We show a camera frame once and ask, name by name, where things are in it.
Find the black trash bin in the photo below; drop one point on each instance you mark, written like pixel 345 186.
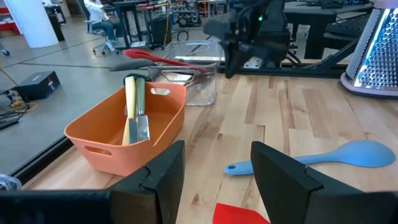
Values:
pixel 159 31

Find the blue-grey silicone spoon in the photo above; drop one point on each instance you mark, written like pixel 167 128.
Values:
pixel 357 154

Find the black floor box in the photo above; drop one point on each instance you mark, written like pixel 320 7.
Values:
pixel 37 85

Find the red silicone spatula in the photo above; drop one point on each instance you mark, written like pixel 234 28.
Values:
pixel 236 216

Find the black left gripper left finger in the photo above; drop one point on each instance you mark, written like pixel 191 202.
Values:
pixel 155 193

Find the clear plastic bin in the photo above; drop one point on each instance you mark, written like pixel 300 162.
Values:
pixel 202 93

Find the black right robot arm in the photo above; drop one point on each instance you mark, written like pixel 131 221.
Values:
pixel 255 6

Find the person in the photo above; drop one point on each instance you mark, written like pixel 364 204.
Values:
pixel 99 18

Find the black keyboard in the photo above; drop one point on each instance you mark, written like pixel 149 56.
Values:
pixel 348 28

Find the silver mounting plate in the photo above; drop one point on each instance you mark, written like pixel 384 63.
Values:
pixel 253 63

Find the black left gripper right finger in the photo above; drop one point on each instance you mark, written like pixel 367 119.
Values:
pixel 295 199

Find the orange plastic bin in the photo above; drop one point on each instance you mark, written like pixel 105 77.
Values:
pixel 109 155

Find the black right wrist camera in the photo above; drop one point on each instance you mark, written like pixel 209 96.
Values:
pixel 220 28

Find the office chair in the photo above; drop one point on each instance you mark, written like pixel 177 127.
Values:
pixel 105 43

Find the pink box grater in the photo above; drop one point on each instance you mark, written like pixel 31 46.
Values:
pixel 376 56

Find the white column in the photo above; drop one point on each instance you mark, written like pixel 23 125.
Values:
pixel 31 21

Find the red slotted spoon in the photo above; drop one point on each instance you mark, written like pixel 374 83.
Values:
pixel 140 53

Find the black desk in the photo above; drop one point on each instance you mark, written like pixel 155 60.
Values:
pixel 311 12

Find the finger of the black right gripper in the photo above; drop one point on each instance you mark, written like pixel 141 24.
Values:
pixel 236 59

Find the large black spoon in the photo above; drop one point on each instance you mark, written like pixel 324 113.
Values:
pixel 133 64

